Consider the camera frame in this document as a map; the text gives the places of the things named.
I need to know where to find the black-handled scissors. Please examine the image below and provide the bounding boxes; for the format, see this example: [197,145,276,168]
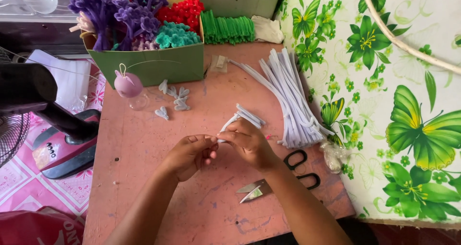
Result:
[236,149,321,204]

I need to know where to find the clear plastic container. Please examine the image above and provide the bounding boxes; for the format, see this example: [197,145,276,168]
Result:
[0,0,91,23]

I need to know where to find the small clear plastic bag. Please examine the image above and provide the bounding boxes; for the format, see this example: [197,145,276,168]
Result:
[320,141,351,174]

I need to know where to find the heap of green pipe cleaner pieces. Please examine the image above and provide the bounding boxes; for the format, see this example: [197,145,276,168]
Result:
[200,10,256,45]

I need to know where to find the cream cloth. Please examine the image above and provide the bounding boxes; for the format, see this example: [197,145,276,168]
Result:
[251,15,285,44]

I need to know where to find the purple pipe cleaner flower bunch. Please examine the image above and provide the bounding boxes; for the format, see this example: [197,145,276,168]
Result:
[68,0,169,52]

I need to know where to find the teal pipe cleaner flower bunch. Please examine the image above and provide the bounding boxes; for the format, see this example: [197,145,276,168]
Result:
[155,21,201,49]

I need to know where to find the person's left hand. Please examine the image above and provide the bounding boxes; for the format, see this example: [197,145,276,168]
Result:
[162,134,219,183]

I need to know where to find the pile of long white pipe cleaners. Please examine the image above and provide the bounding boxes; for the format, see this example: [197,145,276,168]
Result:
[228,48,335,149]

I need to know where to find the purple egg-shaped ornament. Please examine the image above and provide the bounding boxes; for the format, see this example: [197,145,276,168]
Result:
[114,63,144,99]

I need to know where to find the green cardboard box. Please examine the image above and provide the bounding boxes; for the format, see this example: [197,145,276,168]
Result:
[82,0,205,90]

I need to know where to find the piece of beige tape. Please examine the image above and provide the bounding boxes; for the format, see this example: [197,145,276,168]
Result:
[210,55,229,73]

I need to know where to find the black and pink table fan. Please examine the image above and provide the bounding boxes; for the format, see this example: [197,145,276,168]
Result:
[0,47,102,181]

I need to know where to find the person's right hand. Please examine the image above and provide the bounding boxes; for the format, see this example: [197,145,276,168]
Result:
[216,119,286,174]

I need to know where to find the red pipe cleaner flower bunch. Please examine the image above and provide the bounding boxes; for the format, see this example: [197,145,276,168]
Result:
[156,0,205,34]

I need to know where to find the red plastic bag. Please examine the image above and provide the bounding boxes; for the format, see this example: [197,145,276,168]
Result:
[0,206,86,245]

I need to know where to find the white pipe cleaner bundle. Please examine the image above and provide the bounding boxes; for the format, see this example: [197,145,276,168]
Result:
[217,103,267,143]

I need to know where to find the white hoop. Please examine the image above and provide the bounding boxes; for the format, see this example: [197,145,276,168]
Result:
[360,0,461,76]

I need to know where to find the green butterfly print cloth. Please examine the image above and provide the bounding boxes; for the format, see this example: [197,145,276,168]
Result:
[275,0,461,230]

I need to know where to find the pink patterned tablecloth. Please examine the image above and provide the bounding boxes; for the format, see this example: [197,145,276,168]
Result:
[0,59,107,221]

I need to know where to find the white plastic bag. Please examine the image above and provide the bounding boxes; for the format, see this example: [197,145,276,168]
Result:
[25,49,93,112]

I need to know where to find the pale pink pipe cleaner flowers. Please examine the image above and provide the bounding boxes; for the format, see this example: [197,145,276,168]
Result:
[69,12,96,35]

